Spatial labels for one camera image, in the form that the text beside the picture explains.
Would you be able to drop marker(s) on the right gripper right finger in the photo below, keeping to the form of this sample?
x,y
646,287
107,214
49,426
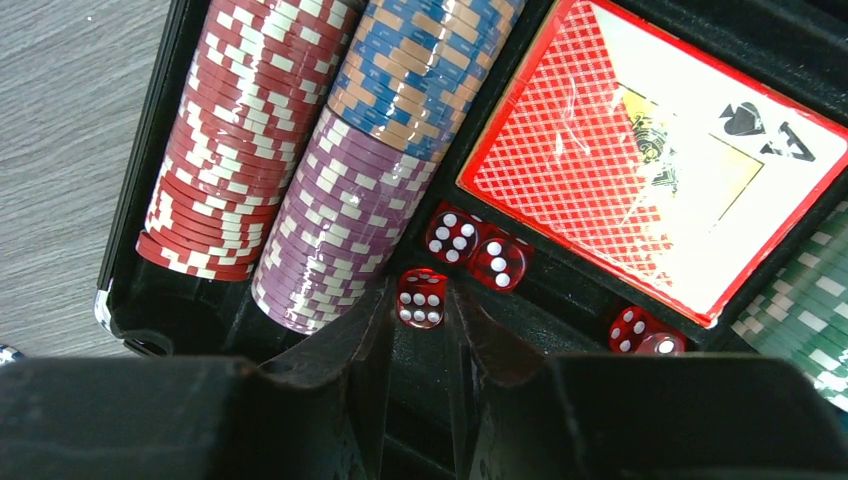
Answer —
x,y
479,351

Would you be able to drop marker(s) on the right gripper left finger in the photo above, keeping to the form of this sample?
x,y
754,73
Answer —
x,y
332,390

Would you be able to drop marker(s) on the red die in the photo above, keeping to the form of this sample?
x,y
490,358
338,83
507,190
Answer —
x,y
453,235
421,294
636,331
501,261

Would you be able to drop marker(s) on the purple poker chip stack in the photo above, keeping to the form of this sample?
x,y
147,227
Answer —
x,y
345,209

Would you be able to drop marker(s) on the black poker chip case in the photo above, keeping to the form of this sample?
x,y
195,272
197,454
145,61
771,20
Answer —
x,y
560,307

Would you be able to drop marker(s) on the red playing card deck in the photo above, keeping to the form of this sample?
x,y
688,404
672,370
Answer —
x,y
666,167

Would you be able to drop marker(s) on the blue orange chip stack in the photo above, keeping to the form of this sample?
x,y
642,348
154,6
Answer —
x,y
414,68

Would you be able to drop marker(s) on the red poker chip stack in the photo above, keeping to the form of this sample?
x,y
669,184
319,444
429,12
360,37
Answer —
x,y
257,80

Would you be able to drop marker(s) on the green poker chip stack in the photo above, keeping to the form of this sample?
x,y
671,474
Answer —
x,y
801,314

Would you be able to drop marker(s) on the blue white chip lower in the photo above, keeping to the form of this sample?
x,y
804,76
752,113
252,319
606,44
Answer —
x,y
9,354

